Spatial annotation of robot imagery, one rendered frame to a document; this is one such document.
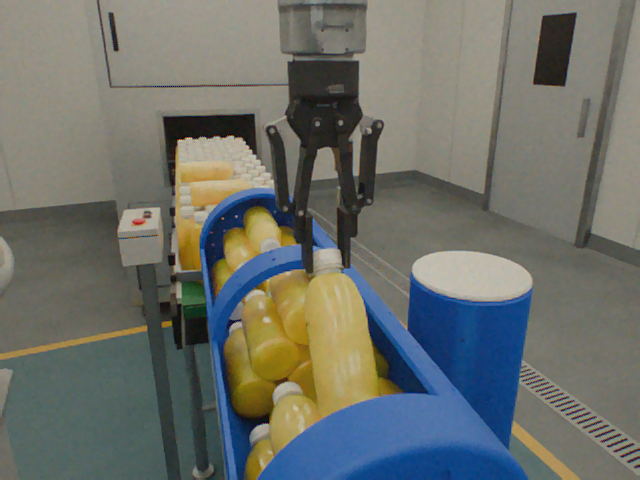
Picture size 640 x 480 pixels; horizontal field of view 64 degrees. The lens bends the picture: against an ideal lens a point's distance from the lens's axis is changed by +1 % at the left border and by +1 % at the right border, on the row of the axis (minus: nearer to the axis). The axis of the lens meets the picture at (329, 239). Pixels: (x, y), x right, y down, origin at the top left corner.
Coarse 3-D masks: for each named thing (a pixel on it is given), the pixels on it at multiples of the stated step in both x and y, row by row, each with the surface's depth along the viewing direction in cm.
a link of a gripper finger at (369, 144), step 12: (372, 132) 56; (372, 144) 56; (360, 156) 58; (372, 156) 56; (360, 168) 59; (372, 168) 57; (360, 180) 59; (372, 180) 57; (360, 192) 60; (372, 192) 58
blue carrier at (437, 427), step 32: (256, 192) 115; (224, 224) 119; (288, 224) 124; (224, 256) 122; (256, 256) 82; (288, 256) 79; (224, 288) 81; (224, 320) 77; (384, 320) 63; (384, 352) 83; (416, 352) 57; (224, 384) 78; (416, 384) 72; (448, 384) 53; (224, 416) 62; (352, 416) 44; (384, 416) 44; (416, 416) 44; (448, 416) 45; (224, 448) 58; (288, 448) 45; (320, 448) 43; (352, 448) 41; (384, 448) 41; (416, 448) 41; (448, 448) 42; (480, 448) 43
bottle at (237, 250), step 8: (232, 232) 117; (240, 232) 116; (224, 240) 117; (232, 240) 112; (240, 240) 111; (248, 240) 112; (224, 248) 114; (232, 248) 108; (240, 248) 107; (248, 248) 107; (232, 256) 106; (240, 256) 105; (248, 256) 105; (232, 264) 105; (240, 264) 103; (232, 272) 106
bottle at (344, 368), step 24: (336, 264) 59; (312, 288) 58; (336, 288) 56; (312, 312) 56; (336, 312) 55; (360, 312) 57; (312, 336) 56; (336, 336) 55; (360, 336) 55; (312, 360) 56; (336, 360) 54; (360, 360) 54; (336, 384) 53; (360, 384) 53; (336, 408) 53
